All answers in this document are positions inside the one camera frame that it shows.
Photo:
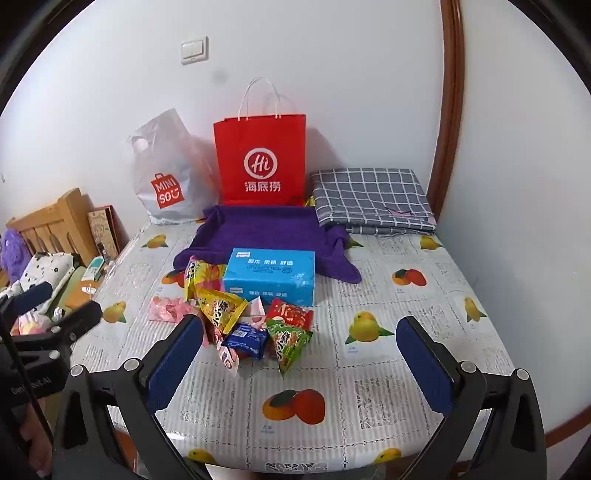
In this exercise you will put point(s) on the red snack packet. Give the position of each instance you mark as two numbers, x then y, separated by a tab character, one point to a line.
290	316

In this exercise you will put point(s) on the fruit print tablecloth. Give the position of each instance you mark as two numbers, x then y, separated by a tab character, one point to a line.
369	369

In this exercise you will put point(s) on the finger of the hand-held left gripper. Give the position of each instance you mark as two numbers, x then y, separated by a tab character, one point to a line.
27	297
76	321

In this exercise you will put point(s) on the purple plush toy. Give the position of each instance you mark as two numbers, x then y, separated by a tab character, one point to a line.
13	256

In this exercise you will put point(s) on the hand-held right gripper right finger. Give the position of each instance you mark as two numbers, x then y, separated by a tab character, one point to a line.
425	364

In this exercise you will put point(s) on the wooden headboard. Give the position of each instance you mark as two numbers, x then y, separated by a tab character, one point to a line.
55	217

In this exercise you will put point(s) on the person's left hand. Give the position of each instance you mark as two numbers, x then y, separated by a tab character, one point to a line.
32	438

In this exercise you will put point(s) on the brown patterned box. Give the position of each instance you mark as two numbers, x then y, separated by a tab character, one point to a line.
106	233

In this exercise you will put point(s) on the small yellow snack packet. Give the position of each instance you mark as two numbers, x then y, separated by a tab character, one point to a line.
309	201

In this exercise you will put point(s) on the blue cookie packet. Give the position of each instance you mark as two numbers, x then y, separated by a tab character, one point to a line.
244	341

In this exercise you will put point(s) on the grey checked folded cloth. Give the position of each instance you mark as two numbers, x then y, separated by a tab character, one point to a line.
369	198

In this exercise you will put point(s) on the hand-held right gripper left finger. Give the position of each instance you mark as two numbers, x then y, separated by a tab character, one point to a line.
178	355

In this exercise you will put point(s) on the pink candy packet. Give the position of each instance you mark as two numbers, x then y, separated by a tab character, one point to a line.
187	310
162	308

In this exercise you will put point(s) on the white plastic bag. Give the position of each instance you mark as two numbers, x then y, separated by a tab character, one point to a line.
166	175

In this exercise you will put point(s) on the blue tissue pack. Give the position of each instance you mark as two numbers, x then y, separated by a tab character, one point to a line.
270	277

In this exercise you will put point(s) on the white light switch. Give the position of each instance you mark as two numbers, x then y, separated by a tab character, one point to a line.
195	50

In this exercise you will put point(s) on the white spotted pillow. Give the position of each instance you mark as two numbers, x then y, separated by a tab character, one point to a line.
44	274

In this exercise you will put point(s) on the purple towel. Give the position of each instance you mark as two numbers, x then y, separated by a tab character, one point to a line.
258	226

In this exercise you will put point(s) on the red paper bag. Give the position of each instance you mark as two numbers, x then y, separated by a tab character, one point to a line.
261	152

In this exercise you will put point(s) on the green triangular snack packet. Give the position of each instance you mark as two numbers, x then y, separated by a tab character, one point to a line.
288	346

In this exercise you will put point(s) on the pink yellow chip packet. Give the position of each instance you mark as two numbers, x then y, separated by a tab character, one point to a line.
203	272

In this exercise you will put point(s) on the wooden door frame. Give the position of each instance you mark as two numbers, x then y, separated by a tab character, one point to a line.
450	115

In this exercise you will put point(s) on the green white tube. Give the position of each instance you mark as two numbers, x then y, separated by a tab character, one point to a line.
98	268

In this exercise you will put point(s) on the yellow triangular snack packet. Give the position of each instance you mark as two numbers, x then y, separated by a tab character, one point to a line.
221	310

